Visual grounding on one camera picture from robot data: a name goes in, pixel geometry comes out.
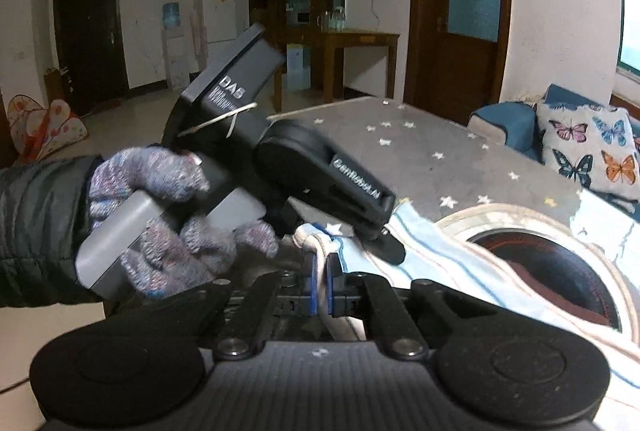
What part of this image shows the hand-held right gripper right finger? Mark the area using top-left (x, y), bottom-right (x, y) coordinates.
top-left (325, 255), bottom-right (506, 360)

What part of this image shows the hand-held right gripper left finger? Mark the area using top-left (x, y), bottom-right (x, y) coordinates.
top-left (117, 256), bottom-right (321, 360)

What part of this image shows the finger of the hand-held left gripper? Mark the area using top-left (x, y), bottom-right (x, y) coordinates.
top-left (357, 226), bottom-right (407, 266)

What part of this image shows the blue white striped garment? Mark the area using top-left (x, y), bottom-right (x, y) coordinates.
top-left (292, 198), bottom-right (640, 431)

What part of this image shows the person's left forearm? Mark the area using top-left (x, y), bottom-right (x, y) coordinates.
top-left (0, 155), bottom-right (108, 308)

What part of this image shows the person's left hand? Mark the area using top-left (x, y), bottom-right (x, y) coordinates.
top-left (89, 146), bottom-right (280, 299)

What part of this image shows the pale blue carton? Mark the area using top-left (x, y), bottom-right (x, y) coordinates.
top-left (286, 43), bottom-right (312, 92)

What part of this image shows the wooden table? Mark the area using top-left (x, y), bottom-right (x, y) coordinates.
top-left (272, 31), bottom-right (401, 112)

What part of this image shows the white refrigerator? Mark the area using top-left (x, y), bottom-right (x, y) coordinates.
top-left (201, 0), bottom-right (237, 44)

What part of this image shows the water dispenser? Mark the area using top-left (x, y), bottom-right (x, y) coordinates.
top-left (161, 2), bottom-right (191, 89)

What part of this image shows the brown door with glass pane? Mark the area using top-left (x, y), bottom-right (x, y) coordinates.
top-left (404, 0), bottom-right (513, 124)

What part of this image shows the blue sofa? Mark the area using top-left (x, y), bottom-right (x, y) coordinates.
top-left (467, 83), bottom-right (640, 217)

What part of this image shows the clear plastic sheet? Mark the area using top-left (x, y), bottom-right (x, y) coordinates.
top-left (570, 191), bottom-right (640, 257)

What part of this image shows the butterfly print pillow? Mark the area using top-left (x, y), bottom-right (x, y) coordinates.
top-left (537, 98), bottom-right (640, 202)

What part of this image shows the dark entrance door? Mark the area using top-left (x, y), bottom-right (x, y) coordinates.
top-left (52, 0), bottom-right (130, 116)

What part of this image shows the colourful play tent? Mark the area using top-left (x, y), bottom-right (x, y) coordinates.
top-left (6, 94), bottom-right (88, 164)

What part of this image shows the brown box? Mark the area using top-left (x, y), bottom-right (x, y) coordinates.
top-left (44, 67), bottom-right (76, 112)

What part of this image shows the green framed window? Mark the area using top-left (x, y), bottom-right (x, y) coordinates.
top-left (615, 0), bottom-right (640, 76)

